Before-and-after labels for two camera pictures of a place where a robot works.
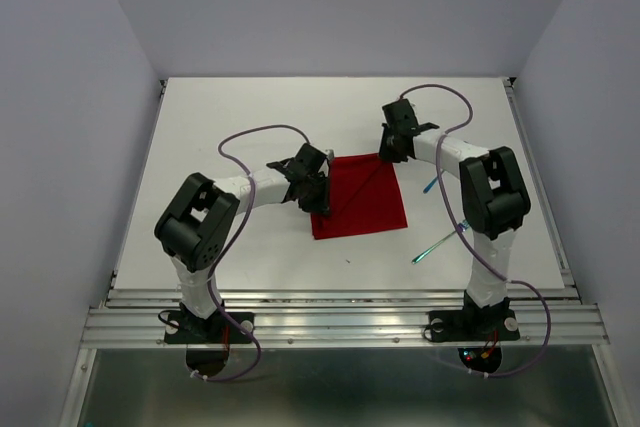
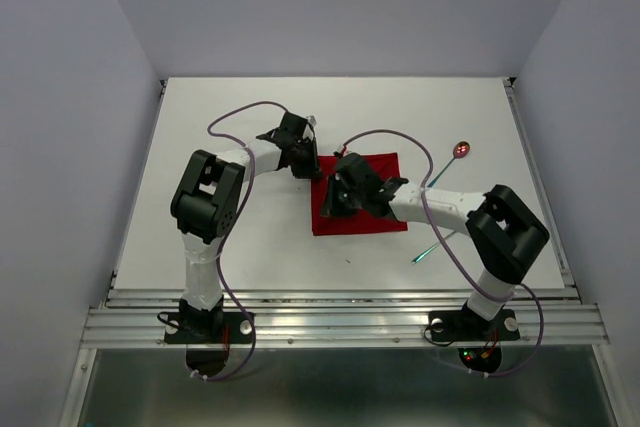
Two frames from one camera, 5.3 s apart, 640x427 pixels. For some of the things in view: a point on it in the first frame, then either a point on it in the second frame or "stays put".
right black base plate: x=473 y=325 stays put
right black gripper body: x=388 y=149 -> x=340 y=200
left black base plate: x=219 y=328 stays put
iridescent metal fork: x=462 y=224 stays put
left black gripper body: x=314 y=199 -> x=304 y=165
